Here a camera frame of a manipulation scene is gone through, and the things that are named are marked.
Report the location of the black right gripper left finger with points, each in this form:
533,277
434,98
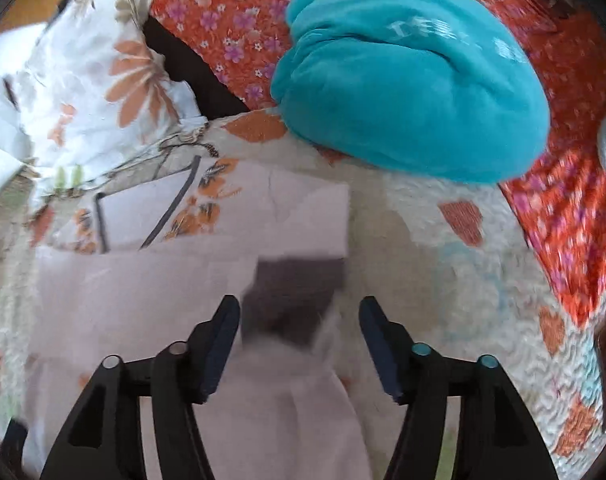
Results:
102,436

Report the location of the pale pink garment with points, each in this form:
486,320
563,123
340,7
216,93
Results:
176,247

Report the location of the cream heart-pattern quilt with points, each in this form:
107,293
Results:
448,261

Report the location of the black cloth item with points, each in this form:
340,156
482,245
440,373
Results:
289,298

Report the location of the white floral pillow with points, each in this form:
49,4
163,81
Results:
92,97

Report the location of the teal folded garment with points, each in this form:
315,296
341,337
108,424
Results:
439,88

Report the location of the red floral blanket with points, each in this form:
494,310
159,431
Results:
561,202

